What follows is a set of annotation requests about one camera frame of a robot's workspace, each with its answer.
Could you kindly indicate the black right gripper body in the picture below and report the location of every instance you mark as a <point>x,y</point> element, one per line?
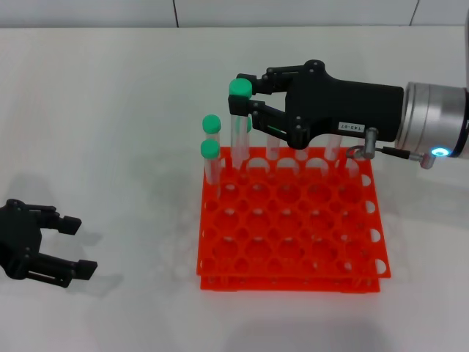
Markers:
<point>337,104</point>

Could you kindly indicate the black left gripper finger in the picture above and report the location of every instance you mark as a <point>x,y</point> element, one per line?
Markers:
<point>69,224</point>
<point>86,270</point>

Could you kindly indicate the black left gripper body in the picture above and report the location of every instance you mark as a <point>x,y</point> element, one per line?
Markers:
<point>18,238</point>

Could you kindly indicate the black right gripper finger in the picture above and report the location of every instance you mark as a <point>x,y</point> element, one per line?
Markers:
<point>278,80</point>
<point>240,105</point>

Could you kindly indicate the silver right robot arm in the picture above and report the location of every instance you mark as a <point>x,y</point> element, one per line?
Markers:
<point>432,110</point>

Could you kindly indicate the orange test tube rack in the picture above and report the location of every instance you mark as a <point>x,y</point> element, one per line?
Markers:
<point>289,273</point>

